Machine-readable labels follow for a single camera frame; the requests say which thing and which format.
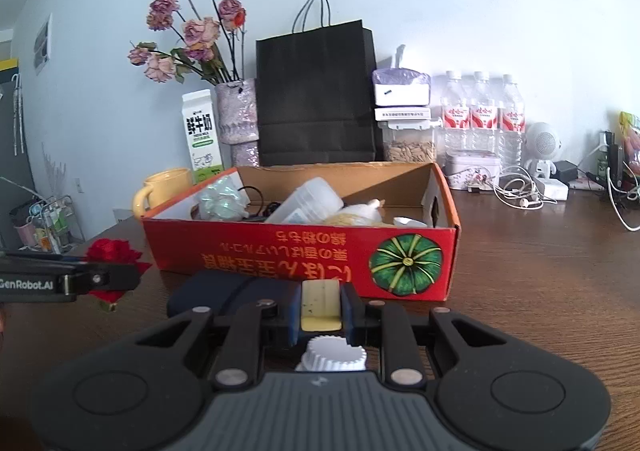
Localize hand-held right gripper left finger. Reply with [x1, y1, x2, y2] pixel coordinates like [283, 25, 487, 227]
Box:
[131, 282, 303, 392]

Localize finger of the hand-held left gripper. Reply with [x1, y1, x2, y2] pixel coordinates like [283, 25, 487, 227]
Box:
[0, 252, 93, 266]
[74, 263, 141, 293]

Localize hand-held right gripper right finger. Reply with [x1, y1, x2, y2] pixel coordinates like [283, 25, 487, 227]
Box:
[340, 282, 509, 389]

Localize red artificial flower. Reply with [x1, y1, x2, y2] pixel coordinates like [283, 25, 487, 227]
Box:
[85, 238, 153, 313]

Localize pale yellow block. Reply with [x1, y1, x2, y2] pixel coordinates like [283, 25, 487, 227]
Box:
[300, 279, 343, 332]

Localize white scalloped lid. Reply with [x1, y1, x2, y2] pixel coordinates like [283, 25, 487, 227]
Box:
[302, 336, 367, 373]

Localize red cardboard box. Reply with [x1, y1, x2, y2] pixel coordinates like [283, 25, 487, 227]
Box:
[141, 162, 461, 303]

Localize dark navy case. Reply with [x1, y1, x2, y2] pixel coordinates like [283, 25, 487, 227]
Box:
[166, 272, 303, 318]

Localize white and yellow plush toy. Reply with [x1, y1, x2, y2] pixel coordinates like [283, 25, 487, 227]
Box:
[322, 198, 386, 227]

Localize black cable coil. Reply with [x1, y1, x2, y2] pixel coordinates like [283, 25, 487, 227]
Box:
[237, 186, 283, 220]

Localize translucent plastic jar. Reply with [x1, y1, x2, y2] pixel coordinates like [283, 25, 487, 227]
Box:
[264, 177, 346, 226]

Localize pale plastic bag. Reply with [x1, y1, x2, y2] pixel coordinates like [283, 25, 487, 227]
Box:
[192, 178, 251, 222]

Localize yellow mug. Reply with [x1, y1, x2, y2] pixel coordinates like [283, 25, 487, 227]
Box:
[132, 167, 195, 218]

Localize white milk carton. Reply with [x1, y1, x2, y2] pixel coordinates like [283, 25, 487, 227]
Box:
[181, 89, 224, 182]

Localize clear container of seeds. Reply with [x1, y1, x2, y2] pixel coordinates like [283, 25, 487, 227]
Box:
[377, 120, 438, 164]

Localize floral tin box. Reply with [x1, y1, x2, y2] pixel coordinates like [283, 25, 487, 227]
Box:
[444, 149, 502, 190]

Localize purple ceramic vase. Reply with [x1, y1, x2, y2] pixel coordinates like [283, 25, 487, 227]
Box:
[215, 78, 261, 168]

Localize flat white box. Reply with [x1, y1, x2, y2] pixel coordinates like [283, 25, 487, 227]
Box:
[374, 106, 432, 122]

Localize black paper bag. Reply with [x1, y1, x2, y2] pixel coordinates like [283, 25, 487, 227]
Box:
[255, 0, 378, 166]

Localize water bottle red label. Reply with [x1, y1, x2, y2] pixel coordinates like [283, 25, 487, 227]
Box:
[495, 74, 526, 166]
[469, 71, 498, 154]
[440, 70, 471, 152]

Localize white box in plastic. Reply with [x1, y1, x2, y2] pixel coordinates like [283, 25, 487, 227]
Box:
[371, 45, 432, 108]

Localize white power charger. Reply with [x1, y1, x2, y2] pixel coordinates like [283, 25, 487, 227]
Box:
[537, 178, 571, 202]

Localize dried pink roses bouquet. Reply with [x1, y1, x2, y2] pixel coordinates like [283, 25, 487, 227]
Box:
[127, 0, 247, 86]

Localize white robot speaker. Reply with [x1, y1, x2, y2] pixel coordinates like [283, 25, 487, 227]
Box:
[525, 121, 563, 182]

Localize yellow snack bag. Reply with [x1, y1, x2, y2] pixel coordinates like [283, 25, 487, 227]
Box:
[618, 111, 640, 192]

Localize wire rack with items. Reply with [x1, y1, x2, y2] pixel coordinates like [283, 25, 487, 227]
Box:
[10, 196, 83, 254]

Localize white wired earphones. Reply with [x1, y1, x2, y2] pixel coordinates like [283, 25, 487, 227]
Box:
[492, 166, 558, 209]

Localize wall paper notice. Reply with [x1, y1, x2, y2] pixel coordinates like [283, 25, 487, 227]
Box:
[32, 13, 53, 70]

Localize white charging cable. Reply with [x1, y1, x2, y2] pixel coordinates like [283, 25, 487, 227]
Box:
[605, 166, 640, 233]

